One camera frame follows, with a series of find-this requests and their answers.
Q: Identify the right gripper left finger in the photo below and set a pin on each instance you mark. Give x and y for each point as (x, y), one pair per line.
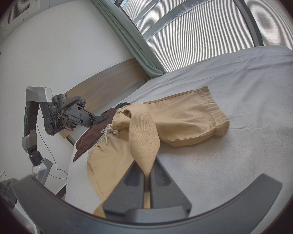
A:
(131, 194)

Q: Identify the tan shorts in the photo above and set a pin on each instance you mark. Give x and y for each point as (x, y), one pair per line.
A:
(185, 116)

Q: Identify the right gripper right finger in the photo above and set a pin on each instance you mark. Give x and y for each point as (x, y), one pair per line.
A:
(163, 191)

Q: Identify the black garment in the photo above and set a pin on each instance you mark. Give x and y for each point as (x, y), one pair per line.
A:
(123, 105)

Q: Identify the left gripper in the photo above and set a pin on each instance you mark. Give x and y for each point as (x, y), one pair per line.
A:
(81, 117)

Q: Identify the bed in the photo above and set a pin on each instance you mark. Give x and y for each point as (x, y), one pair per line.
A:
(234, 130)

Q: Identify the brown garment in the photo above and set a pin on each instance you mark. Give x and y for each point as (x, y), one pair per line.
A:
(88, 142)

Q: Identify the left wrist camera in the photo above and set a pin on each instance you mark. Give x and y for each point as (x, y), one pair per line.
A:
(73, 101)

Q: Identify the white air conditioner unit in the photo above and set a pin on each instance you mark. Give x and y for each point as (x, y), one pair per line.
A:
(22, 4)

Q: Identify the window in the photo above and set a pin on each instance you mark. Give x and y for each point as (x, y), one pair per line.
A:
(197, 28)

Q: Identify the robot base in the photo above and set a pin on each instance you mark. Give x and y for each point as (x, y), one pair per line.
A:
(42, 169)

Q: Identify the grey-green curtain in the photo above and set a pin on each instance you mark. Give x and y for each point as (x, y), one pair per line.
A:
(136, 45)

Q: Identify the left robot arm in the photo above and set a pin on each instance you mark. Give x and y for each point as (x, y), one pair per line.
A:
(31, 116)

